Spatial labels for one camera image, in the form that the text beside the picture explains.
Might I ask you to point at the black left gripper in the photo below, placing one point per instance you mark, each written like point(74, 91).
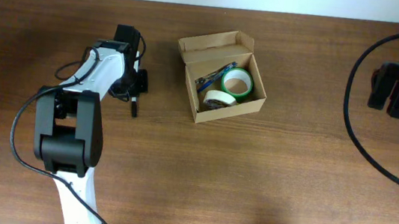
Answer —
point(141, 81)

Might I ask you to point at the black sharpie marker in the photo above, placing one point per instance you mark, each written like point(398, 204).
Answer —
point(134, 107)

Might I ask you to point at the white masking tape roll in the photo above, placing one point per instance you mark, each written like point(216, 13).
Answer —
point(218, 99)

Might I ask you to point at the blue pen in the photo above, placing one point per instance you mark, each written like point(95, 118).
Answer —
point(203, 87)

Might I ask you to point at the black silver pen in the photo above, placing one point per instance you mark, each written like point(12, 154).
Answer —
point(214, 75)

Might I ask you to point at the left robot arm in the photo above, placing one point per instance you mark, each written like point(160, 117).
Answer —
point(68, 134)

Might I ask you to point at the cardboard box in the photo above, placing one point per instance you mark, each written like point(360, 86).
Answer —
point(205, 54)

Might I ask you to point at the green tape roll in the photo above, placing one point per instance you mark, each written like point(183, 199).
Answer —
point(238, 83)

